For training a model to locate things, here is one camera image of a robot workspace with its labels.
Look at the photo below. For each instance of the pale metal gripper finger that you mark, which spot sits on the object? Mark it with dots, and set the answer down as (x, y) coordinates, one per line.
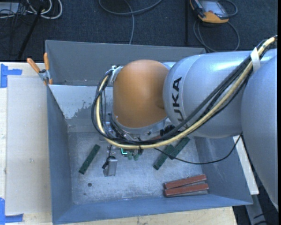
(105, 172)
(113, 167)

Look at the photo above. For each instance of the dark green flat block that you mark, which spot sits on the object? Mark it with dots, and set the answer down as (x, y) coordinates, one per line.
(180, 147)
(89, 159)
(162, 158)

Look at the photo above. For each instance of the grey metal bin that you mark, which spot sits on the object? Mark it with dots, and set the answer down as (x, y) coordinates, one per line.
(135, 186)

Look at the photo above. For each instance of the red-brown flat block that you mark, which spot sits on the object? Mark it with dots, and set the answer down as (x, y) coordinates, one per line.
(185, 181)
(187, 189)

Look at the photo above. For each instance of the black cylinder on white bracket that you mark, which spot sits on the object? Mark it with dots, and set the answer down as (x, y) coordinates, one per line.
(166, 130)

